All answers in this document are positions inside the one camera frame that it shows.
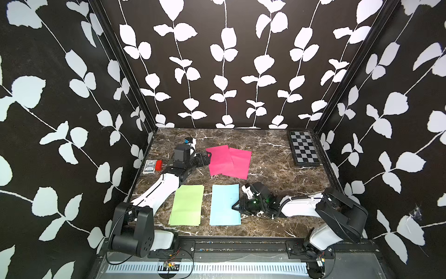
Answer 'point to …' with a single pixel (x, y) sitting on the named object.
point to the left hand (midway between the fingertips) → (206, 152)
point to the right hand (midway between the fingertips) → (232, 207)
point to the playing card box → (151, 166)
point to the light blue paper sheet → (224, 197)
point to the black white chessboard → (304, 148)
